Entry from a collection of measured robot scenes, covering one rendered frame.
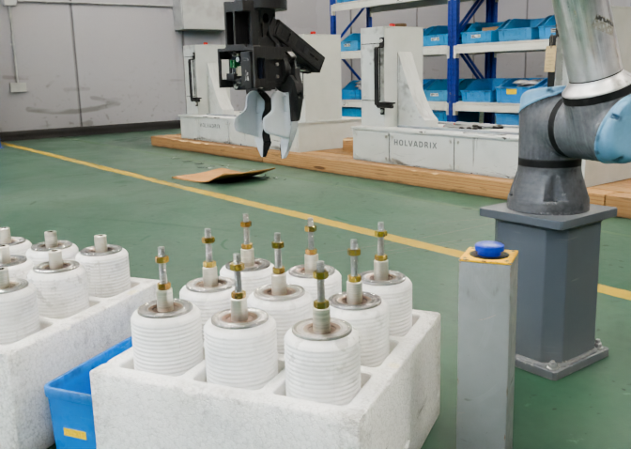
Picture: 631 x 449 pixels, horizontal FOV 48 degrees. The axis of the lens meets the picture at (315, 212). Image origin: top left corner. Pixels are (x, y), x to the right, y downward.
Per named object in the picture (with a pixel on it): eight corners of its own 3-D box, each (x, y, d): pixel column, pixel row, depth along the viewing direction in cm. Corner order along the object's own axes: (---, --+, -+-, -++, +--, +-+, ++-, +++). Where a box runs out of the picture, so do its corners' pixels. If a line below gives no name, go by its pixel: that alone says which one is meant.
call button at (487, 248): (477, 253, 100) (477, 239, 100) (506, 255, 99) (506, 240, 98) (471, 260, 97) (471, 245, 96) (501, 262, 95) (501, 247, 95)
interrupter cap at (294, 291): (314, 297, 102) (314, 292, 102) (267, 306, 99) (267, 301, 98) (290, 284, 109) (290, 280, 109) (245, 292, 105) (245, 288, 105)
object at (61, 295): (64, 352, 130) (54, 258, 127) (106, 359, 127) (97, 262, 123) (24, 373, 122) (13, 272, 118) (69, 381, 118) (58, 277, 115)
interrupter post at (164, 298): (155, 310, 98) (153, 287, 98) (172, 307, 99) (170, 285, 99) (159, 315, 96) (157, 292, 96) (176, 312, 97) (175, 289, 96)
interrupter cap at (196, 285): (176, 288, 108) (175, 285, 108) (211, 277, 114) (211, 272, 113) (209, 298, 103) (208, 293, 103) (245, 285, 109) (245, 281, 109)
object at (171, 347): (133, 422, 104) (124, 304, 100) (197, 408, 107) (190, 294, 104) (146, 453, 95) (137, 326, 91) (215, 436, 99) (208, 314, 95)
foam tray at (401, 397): (238, 379, 134) (233, 288, 130) (439, 413, 118) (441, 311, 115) (99, 490, 99) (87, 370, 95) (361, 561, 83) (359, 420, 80)
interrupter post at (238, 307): (244, 325, 92) (243, 301, 91) (227, 323, 92) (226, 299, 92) (252, 318, 94) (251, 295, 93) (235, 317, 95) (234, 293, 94)
